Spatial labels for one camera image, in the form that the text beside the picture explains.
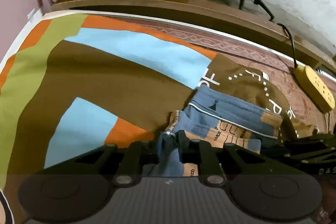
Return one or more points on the brown wooden bed frame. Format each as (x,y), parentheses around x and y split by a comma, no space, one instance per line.
(214,16)

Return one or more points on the yellow power strip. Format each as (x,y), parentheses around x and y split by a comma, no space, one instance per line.
(315,88)

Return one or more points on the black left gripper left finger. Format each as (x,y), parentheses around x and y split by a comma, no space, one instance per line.
(120,166)

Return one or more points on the maroon patterned mattress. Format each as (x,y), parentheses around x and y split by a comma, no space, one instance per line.
(276,67)

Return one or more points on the blue patterned pant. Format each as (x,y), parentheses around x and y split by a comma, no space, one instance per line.
(218,119)

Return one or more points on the colourful striped bedsheet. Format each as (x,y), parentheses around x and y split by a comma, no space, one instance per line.
(80,81)

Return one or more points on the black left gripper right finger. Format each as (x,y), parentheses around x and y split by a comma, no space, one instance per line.
(217,165)

